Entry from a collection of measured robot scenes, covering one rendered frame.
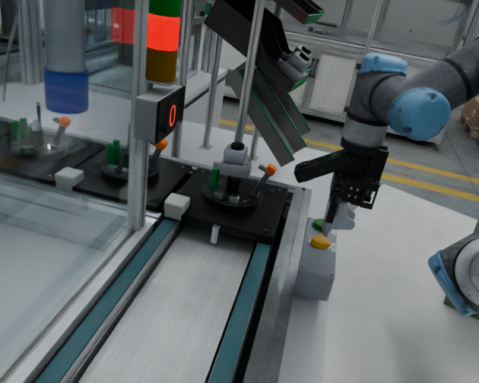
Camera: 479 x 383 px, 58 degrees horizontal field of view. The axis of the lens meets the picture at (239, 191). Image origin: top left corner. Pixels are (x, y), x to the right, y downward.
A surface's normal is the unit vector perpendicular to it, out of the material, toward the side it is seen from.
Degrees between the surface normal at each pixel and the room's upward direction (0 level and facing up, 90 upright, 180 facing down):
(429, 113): 90
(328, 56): 90
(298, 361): 0
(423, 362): 0
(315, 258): 0
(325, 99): 90
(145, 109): 90
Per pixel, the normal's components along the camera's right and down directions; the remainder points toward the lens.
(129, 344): 0.15, -0.88
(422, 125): 0.20, 0.48
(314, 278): -0.22, 0.42
